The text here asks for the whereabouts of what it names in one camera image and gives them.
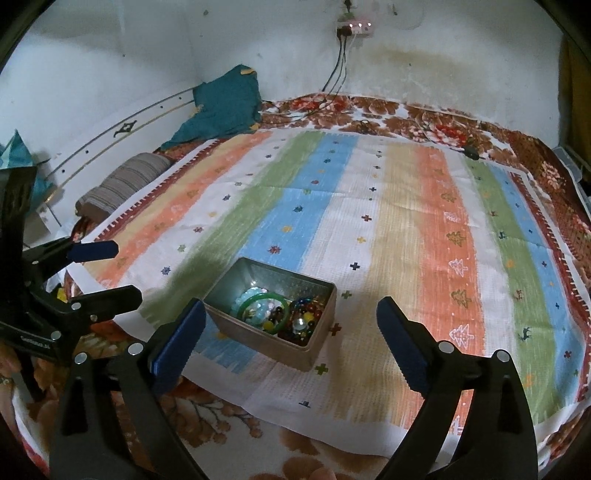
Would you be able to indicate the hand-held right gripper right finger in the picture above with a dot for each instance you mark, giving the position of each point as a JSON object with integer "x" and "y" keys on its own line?
{"x": 401, "y": 341}

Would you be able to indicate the small black charger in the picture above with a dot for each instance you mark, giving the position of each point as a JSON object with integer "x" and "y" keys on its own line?
{"x": 471, "y": 150}

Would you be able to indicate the yellow hanging garment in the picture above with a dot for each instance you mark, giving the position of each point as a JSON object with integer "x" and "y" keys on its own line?
{"x": 577, "y": 78}

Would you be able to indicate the teal fabric piece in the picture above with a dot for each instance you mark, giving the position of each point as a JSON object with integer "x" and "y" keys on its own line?
{"x": 16, "y": 154}

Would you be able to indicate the colourful striped cloth mat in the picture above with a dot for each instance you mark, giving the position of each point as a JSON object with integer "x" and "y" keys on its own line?
{"x": 401, "y": 207}

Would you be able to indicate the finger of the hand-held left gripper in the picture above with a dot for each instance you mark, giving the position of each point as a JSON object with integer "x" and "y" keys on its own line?
{"x": 92, "y": 249}
{"x": 106, "y": 300}

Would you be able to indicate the teal cloth with yellow trim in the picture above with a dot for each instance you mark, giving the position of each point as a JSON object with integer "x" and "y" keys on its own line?
{"x": 221, "y": 101}

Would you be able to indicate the green jade bangle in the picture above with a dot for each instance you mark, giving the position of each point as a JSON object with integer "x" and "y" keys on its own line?
{"x": 258, "y": 300}

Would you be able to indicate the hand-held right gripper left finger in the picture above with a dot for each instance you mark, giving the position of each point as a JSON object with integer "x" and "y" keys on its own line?
{"x": 180, "y": 341}

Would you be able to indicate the grey striped pillow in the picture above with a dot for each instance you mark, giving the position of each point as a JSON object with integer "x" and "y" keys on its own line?
{"x": 124, "y": 180}

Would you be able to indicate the white power strip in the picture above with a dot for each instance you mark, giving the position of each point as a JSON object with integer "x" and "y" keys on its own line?
{"x": 358, "y": 26}

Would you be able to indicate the silver metal tin box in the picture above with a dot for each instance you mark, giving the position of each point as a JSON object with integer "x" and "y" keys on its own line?
{"x": 277, "y": 355}

